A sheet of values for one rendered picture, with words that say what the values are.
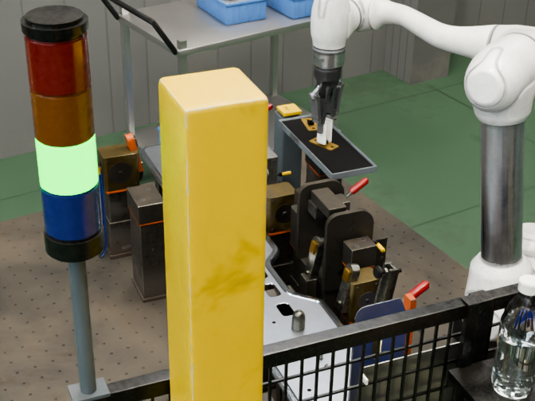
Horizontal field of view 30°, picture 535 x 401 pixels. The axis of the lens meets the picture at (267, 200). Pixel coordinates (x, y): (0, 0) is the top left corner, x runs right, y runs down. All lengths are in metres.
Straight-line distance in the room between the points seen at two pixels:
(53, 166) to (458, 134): 4.65
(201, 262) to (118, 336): 1.72
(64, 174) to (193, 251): 0.17
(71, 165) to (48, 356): 1.71
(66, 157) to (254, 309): 0.29
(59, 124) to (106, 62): 4.29
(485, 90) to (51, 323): 1.42
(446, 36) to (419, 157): 2.89
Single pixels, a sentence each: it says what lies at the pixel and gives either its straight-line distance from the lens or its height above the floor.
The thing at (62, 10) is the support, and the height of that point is 2.08.
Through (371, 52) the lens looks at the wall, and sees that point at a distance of 6.36.
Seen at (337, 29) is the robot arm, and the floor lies 1.53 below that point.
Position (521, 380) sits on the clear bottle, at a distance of 1.57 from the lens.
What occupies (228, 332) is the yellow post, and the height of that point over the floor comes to 1.69.
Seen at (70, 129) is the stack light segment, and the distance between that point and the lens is 1.13.
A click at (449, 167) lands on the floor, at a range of 5.32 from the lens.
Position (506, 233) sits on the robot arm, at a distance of 2.46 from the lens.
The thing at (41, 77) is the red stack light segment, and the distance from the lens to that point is 1.11.
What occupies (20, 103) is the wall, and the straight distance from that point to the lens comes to 5.32.
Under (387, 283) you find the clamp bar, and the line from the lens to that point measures 2.25.
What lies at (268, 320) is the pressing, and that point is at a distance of 2.41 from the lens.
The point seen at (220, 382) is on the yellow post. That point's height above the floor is 1.62.
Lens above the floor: 2.44
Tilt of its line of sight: 30 degrees down
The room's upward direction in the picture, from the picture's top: 1 degrees clockwise
